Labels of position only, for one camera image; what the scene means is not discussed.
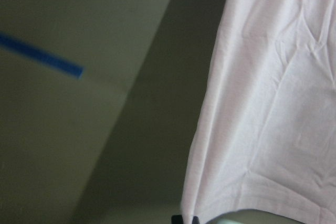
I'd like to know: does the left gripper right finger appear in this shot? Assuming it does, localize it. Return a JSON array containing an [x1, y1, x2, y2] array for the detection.
[[192, 216, 199, 224]]

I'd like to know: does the pink Snoopy t-shirt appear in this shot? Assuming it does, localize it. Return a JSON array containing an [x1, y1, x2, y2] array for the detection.
[[181, 0, 335, 223]]

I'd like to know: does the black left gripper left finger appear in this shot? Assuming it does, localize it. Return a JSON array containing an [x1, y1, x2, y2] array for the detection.
[[171, 215, 184, 224]]

